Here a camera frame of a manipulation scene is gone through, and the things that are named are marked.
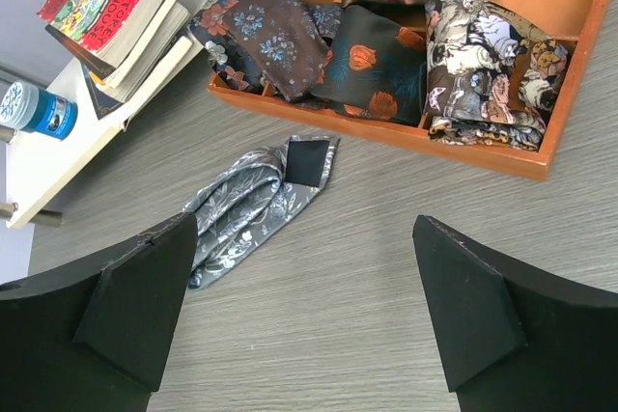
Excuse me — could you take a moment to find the brown blue floral tie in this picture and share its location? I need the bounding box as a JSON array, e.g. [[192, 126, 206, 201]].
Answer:
[[222, 0, 329, 102]]

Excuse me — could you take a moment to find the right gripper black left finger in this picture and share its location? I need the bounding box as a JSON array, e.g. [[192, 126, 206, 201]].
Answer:
[[1, 213, 197, 411]]

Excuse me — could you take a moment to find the blue jar white lid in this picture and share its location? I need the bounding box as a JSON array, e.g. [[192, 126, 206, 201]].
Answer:
[[1, 81, 78, 140]]

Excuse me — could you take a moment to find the white two-tier shelf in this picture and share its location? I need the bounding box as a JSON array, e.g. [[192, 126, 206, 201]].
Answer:
[[1, 37, 202, 229]]

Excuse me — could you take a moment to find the cat pattern tie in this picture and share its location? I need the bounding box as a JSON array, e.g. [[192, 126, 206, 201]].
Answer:
[[424, 0, 571, 151]]

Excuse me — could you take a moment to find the black orange flower tie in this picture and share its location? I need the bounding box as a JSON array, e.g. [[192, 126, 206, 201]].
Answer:
[[310, 6, 427, 126]]

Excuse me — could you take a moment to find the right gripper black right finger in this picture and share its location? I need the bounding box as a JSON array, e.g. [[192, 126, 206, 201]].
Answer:
[[412, 215, 617, 411]]

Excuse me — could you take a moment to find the grey floral tie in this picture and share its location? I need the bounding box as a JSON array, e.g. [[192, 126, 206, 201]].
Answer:
[[184, 135, 340, 289]]

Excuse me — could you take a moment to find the orange wooden divided tray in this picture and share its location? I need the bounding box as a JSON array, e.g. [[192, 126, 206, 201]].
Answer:
[[209, 0, 611, 181]]

